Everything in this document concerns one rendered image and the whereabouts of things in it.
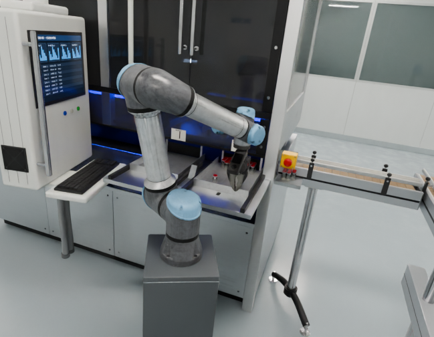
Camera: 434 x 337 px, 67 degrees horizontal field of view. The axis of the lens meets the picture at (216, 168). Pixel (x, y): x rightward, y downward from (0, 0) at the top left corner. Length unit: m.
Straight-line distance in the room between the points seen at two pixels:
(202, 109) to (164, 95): 0.13
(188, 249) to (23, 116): 0.89
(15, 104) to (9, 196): 1.32
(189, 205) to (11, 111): 0.89
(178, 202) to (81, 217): 1.40
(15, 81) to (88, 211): 1.06
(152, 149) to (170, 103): 0.22
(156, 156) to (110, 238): 1.30
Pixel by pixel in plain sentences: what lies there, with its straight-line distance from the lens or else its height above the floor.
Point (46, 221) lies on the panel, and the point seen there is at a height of 0.19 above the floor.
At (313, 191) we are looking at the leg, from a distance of 1.83.
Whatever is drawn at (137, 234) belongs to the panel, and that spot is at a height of 0.32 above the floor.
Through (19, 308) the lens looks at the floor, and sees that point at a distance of 2.30.
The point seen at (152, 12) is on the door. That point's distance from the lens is 1.79.
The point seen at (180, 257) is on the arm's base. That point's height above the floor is 0.83.
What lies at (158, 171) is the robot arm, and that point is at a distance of 1.13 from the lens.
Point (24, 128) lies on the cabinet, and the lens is 1.60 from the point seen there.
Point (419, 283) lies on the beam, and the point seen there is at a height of 0.55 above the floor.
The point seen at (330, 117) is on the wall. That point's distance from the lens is 6.24.
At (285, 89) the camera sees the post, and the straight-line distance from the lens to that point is 1.56.
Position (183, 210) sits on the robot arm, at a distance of 1.07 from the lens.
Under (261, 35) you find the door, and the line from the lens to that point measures 1.58.
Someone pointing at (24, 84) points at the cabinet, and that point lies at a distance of 1.56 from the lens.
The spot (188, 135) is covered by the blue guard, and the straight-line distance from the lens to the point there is 1.74.
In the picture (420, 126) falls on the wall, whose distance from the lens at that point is 6.40.
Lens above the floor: 1.53
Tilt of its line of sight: 22 degrees down
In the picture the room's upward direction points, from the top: 6 degrees clockwise
